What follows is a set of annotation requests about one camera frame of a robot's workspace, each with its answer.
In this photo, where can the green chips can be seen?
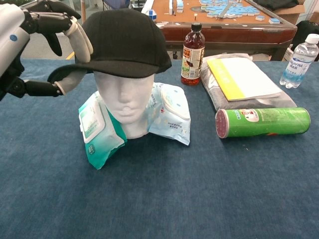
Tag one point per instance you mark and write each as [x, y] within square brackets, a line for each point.
[269, 122]

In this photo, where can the black cloth bundle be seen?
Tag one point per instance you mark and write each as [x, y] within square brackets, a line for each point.
[274, 4]

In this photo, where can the wooden pole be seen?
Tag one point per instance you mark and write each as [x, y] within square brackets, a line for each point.
[84, 7]

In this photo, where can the green wet wipes pack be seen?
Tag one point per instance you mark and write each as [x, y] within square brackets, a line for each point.
[99, 147]

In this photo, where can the blue white snake puzzle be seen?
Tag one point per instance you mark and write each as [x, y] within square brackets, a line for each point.
[151, 14]

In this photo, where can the brown cardboard box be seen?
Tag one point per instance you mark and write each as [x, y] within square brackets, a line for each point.
[291, 15]

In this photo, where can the grey plastic bag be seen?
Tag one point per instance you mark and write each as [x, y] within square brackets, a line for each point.
[274, 102]

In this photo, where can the blue felt table cover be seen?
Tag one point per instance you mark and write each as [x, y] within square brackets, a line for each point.
[159, 189]

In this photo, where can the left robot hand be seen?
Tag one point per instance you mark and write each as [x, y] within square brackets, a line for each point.
[12, 32]

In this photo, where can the brown mahjong table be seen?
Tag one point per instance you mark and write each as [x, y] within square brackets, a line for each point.
[229, 33]

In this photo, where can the blue mahjong tile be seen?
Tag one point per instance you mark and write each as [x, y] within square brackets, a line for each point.
[274, 21]
[260, 18]

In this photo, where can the yellow and white booklet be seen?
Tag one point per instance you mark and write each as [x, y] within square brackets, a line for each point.
[249, 77]

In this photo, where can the brown tea bottle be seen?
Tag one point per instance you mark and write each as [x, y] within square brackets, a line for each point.
[193, 49]

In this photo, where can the light blue wet wipes pack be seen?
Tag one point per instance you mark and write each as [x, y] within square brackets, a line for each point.
[172, 122]

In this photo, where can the white foam mannequin head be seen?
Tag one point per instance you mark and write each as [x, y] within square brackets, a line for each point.
[124, 99]

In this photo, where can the black baseball cap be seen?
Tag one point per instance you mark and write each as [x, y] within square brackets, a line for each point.
[124, 42]

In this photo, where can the black chair back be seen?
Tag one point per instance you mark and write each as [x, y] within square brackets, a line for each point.
[305, 31]

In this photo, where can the clear water bottle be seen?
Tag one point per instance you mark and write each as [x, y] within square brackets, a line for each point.
[297, 64]

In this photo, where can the blue machine base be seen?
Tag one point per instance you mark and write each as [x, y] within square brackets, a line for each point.
[117, 4]

